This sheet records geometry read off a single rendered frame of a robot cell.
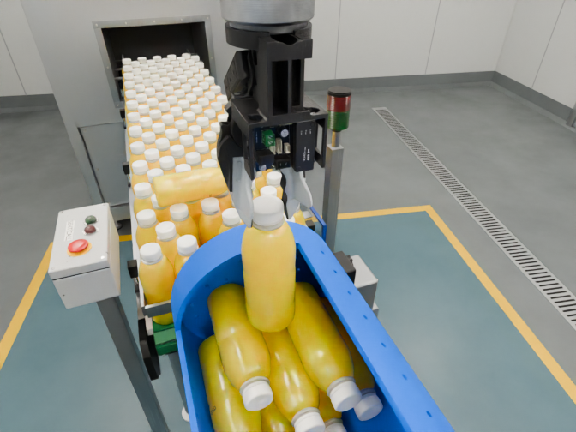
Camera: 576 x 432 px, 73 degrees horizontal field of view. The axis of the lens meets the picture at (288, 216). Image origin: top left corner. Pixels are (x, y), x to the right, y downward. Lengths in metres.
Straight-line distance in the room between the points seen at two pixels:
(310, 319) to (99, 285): 0.44
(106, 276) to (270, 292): 0.41
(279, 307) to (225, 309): 0.12
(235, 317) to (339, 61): 4.49
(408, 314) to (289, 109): 1.89
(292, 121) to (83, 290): 0.61
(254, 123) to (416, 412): 0.31
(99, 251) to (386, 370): 0.57
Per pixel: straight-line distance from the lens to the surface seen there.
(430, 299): 2.25
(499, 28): 5.73
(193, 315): 0.69
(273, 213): 0.43
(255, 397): 0.54
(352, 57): 4.97
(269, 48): 0.30
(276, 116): 0.32
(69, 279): 0.83
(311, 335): 0.56
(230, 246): 0.56
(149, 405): 1.33
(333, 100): 1.04
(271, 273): 0.47
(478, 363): 2.08
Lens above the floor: 1.59
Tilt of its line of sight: 36 degrees down
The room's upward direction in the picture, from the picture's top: straight up
